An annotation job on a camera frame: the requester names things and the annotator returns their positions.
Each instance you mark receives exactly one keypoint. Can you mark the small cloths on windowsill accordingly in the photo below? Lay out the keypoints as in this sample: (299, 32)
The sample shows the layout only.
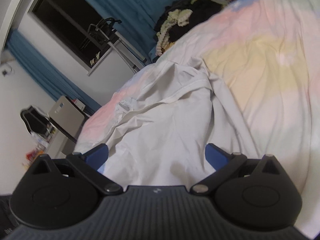
(95, 58)

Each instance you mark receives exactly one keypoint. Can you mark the beige black chair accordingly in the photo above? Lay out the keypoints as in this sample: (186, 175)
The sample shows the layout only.
(66, 116)

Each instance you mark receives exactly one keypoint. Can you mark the pile of dark clothes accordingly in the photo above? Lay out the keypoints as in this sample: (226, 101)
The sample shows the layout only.
(200, 12)

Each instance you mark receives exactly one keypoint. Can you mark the garment steamer stand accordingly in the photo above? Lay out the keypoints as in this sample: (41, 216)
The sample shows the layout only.
(117, 48)

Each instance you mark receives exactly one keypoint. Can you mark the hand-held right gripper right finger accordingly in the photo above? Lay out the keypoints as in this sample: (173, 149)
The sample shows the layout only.
(216, 156)

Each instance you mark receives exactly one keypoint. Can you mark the light grey printed t-shirt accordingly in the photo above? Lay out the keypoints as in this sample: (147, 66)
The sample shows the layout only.
(162, 130)

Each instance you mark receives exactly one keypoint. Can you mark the dark framed window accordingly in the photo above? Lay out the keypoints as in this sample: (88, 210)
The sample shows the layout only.
(65, 17)

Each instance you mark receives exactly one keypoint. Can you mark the pale yellow fluffy blanket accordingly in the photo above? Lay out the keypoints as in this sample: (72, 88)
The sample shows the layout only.
(175, 17)

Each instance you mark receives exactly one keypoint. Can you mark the wide blue curtain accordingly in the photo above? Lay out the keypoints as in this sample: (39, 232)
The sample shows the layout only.
(140, 2)

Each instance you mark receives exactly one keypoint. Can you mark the narrow blue curtain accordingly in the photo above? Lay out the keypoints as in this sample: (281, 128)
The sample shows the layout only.
(50, 72)

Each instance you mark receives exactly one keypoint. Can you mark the pastel tie-dye bed blanket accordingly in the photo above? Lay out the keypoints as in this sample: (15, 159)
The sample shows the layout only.
(262, 67)

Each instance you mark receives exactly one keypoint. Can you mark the black wall socket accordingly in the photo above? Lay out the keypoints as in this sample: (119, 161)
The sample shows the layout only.
(4, 72)

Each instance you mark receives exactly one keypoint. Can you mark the white dresser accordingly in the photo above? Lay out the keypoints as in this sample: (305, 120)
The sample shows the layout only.
(58, 142)

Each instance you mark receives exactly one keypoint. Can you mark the red white box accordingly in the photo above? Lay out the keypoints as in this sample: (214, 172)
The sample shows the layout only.
(78, 104)

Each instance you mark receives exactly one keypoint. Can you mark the wavy framed vanity mirror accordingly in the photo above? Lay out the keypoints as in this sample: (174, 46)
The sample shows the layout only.
(35, 121)

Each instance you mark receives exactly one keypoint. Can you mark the blue cloth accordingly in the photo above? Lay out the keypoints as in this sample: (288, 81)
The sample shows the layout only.
(153, 55)

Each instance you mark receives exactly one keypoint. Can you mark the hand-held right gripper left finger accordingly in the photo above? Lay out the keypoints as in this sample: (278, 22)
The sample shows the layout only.
(97, 156)

